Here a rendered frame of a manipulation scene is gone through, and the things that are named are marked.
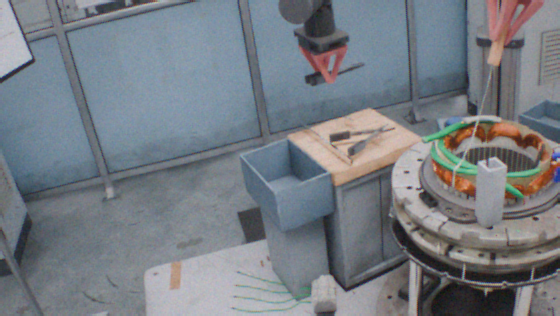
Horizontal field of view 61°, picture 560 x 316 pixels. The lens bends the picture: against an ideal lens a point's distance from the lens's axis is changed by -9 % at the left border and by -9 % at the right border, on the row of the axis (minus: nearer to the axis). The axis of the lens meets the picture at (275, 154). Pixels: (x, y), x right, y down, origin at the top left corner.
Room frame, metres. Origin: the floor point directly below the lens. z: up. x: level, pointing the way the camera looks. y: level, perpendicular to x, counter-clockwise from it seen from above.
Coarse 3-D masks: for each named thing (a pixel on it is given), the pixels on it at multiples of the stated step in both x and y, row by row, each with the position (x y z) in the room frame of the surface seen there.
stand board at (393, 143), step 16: (368, 112) 0.99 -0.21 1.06; (320, 128) 0.95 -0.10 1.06; (336, 128) 0.94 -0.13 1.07; (368, 128) 0.92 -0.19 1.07; (384, 128) 0.90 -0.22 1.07; (400, 128) 0.89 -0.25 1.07; (304, 144) 0.89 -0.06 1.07; (320, 144) 0.88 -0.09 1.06; (336, 144) 0.87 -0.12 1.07; (352, 144) 0.86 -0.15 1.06; (368, 144) 0.85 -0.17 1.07; (384, 144) 0.84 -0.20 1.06; (400, 144) 0.83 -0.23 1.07; (320, 160) 0.82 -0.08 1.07; (336, 160) 0.81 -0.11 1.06; (368, 160) 0.79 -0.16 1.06; (384, 160) 0.80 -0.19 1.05; (336, 176) 0.77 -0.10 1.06; (352, 176) 0.78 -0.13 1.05
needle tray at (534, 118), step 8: (536, 104) 0.90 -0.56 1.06; (544, 104) 0.92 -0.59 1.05; (552, 104) 0.90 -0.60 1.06; (528, 112) 0.88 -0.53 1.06; (536, 112) 0.90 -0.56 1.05; (544, 112) 0.92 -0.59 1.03; (552, 112) 0.90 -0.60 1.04; (520, 120) 0.87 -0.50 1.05; (528, 120) 0.85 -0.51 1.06; (536, 120) 0.84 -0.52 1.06; (544, 120) 0.90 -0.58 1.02; (552, 120) 0.89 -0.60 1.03; (528, 128) 0.85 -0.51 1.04; (536, 128) 0.83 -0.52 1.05; (544, 128) 0.82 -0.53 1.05; (552, 128) 0.80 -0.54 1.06; (544, 136) 0.82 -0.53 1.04; (552, 136) 0.80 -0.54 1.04
